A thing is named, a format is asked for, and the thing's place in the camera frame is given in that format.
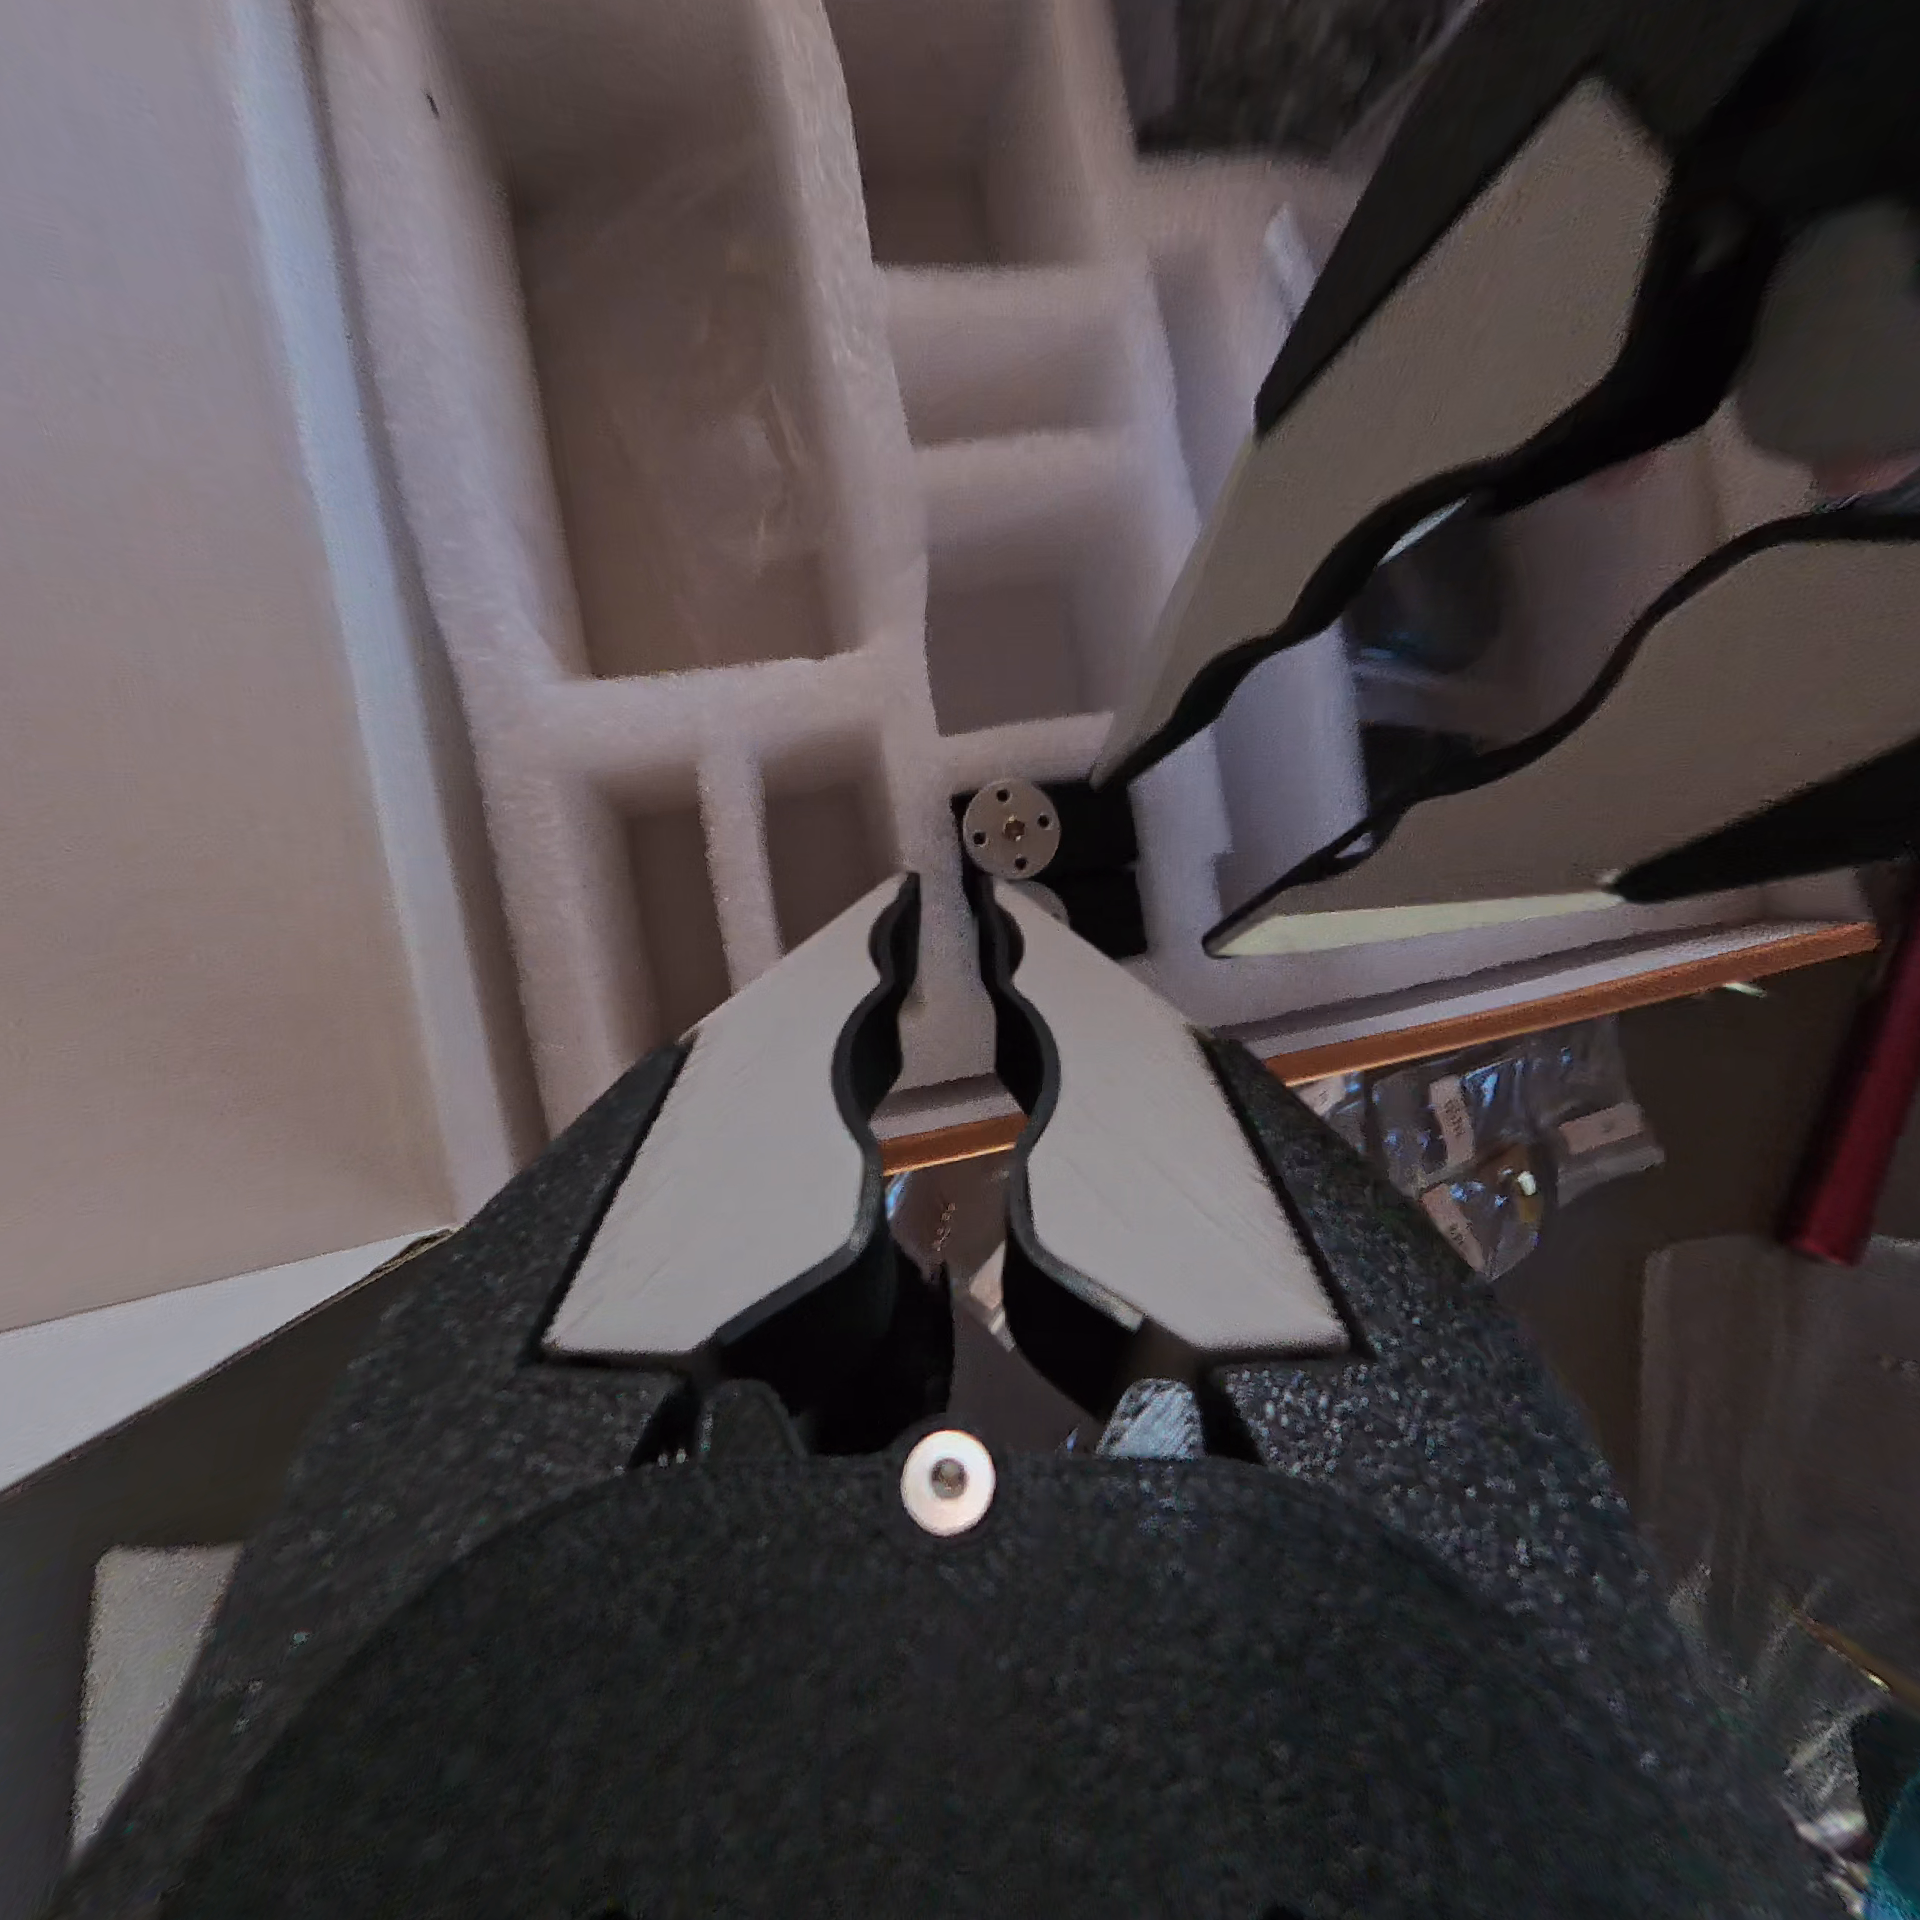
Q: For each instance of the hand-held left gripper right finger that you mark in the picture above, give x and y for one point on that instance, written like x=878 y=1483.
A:
x=1183 y=1185

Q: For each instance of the bubble wrap pouch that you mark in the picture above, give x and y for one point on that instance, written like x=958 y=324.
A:
x=1245 y=73

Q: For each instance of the white foam insert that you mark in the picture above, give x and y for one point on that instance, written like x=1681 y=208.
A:
x=628 y=708

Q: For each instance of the spread of hardware bags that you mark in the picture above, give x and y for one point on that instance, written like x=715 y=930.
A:
x=1485 y=1115

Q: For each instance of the orange and white cardboard box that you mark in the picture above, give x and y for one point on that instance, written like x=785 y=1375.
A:
x=152 y=601

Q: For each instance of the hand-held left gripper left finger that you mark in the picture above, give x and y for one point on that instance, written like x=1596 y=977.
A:
x=719 y=1185

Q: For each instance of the grey desk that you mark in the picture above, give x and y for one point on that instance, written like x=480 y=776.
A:
x=1725 y=1081

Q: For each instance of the red pen screwdriver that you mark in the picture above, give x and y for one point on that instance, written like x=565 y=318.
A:
x=1852 y=1156

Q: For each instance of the large clear plastic bag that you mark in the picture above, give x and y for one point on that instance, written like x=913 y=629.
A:
x=1770 y=1427

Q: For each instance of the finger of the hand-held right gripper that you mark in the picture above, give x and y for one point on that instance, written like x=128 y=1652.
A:
x=1725 y=720
x=1426 y=386

